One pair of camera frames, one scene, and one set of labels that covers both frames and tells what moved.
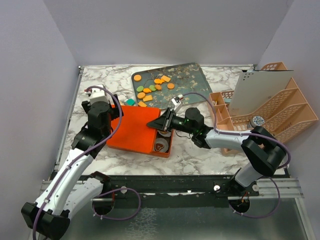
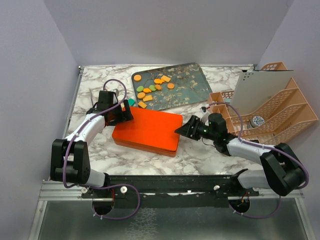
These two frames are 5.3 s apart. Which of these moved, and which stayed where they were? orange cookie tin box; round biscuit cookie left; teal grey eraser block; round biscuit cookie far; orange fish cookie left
Moved: orange cookie tin box
Stayed: round biscuit cookie left; orange fish cookie left; round biscuit cookie far; teal grey eraser block
